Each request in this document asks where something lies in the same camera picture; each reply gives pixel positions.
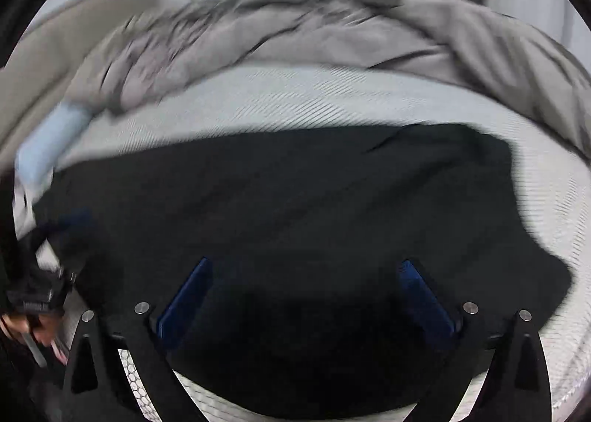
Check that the white honeycomb bed mattress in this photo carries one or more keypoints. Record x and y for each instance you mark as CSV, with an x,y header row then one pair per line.
x,y
286,99

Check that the light blue cloth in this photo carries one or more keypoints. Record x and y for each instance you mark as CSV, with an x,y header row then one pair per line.
x,y
48,145

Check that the grey duvet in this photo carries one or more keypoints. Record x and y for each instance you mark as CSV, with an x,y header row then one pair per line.
x,y
323,39

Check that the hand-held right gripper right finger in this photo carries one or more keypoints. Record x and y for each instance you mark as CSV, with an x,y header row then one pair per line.
x,y
427,304

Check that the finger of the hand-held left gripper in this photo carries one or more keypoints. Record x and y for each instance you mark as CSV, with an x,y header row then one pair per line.
x,y
74,221

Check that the person's left hand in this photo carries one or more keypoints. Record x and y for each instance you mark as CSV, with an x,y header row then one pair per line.
x,y
34,327

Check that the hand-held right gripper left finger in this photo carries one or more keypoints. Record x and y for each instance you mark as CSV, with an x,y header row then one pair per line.
x,y
184,302

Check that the black pants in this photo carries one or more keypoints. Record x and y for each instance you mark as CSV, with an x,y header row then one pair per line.
x,y
295,228

